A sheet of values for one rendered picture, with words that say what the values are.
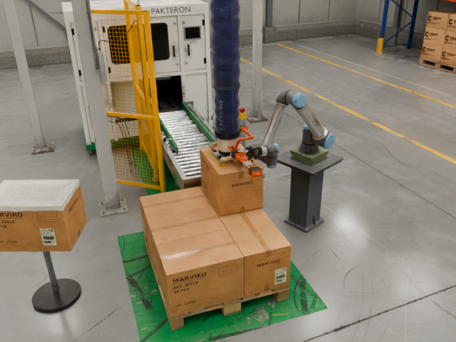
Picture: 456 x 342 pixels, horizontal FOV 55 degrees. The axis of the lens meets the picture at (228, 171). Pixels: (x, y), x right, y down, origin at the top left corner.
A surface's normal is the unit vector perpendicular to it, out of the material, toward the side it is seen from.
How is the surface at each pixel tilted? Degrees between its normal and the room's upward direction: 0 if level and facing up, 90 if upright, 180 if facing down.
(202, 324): 0
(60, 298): 0
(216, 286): 90
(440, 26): 91
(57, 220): 90
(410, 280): 0
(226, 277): 90
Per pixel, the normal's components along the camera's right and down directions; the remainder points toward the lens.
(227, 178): 0.32, 0.42
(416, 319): -0.02, -0.89
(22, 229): -0.02, 0.45
